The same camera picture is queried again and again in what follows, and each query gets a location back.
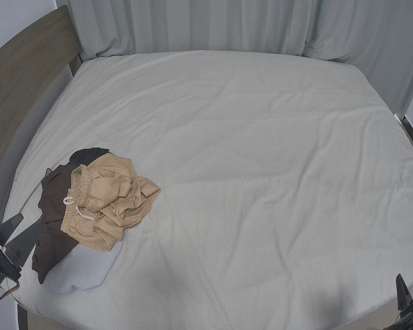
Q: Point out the brown garment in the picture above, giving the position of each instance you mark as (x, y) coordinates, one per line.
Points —
(51, 198)

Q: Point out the bed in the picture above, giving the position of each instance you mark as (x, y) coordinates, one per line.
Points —
(227, 150)

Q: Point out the pale green curtain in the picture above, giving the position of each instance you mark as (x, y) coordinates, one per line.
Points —
(175, 12)
(364, 19)

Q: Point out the tan shorts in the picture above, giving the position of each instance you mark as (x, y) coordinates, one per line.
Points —
(110, 191)

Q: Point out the white garment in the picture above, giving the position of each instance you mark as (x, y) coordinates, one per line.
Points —
(86, 266)

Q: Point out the black garment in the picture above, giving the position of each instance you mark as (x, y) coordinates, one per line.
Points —
(86, 156)

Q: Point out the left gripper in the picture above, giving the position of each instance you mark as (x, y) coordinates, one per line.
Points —
(1, 253)

